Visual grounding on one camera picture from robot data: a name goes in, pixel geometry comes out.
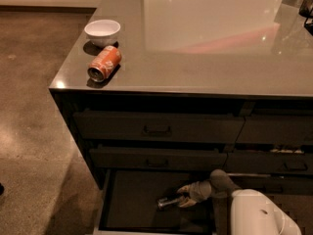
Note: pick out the open bottom left drawer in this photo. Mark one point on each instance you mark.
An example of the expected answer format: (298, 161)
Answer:
(129, 206)

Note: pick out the orange soda can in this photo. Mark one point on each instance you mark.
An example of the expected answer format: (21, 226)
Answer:
(104, 64)

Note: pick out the middle left drawer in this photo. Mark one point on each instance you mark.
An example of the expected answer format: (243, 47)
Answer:
(151, 158)

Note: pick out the bottom right drawer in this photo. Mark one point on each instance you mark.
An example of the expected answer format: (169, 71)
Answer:
(275, 184)

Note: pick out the dark kitchen counter cabinet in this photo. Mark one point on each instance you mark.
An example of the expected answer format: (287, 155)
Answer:
(199, 57)

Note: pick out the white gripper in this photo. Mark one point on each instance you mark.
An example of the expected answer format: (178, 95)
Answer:
(200, 192)

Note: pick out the white ceramic bowl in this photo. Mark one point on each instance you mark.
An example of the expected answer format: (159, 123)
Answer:
(102, 33)

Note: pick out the top left drawer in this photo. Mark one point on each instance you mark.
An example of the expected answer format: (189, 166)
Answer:
(185, 128)

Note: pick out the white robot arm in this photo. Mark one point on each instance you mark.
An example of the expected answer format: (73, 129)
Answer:
(252, 213)

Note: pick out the middle right drawer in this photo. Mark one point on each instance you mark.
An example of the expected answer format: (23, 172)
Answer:
(269, 163)

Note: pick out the top right drawer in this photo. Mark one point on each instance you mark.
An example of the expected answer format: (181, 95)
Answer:
(277, 130)

